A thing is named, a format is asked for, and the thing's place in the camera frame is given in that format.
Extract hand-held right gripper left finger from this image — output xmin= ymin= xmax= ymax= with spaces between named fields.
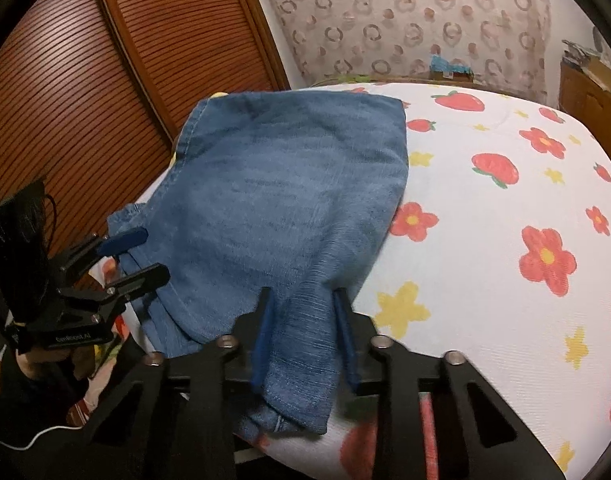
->
xmin=70 ymin=287 xmax=276 ymax=480

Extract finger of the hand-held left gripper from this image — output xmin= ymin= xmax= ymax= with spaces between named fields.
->
xmin=56 ymin=227 xmax=150 ymax=275
xmin=58 ymin=262 xmax=171 ymax=328

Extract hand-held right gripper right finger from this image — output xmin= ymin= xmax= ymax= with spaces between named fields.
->
xmin=333 ymin=287 xmax=566 ymax=480

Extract blue denim pants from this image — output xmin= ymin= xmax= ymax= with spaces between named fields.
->
xmin=108 ymin=91 xmax=411 ymax=436

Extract person's left hand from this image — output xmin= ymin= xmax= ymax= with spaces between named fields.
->
xmin=14 ymin=344 xmax=95 ymax=386

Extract wooden louvered wardrobe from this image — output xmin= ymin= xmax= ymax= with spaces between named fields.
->
xmin=0 ymin=0 xmax=291 ymax=291

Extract white flower print sheet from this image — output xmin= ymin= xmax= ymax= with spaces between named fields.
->
xmin=68 ymin=82 xmax=611 ymax=480

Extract cardboard box with blue packets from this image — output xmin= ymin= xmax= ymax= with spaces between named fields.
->
xmin=428 ymin=52 xmax=477 ymax=83

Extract wooden sideboard cabinet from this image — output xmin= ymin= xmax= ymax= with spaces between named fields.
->
xmin=558 ymin=60 xmax=611 ymax=156

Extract circle pattern lace curtain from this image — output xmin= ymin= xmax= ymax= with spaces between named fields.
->
xmin=250 ymin=0 xmax=551 ymax=106

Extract patterned cloth pile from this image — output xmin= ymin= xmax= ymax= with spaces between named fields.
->
xmin=561 ymin=25 xmax=611 ymax=86

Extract white cable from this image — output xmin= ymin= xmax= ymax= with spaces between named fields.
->
xmin=0 ymin=422 xmax=89 ymax=453

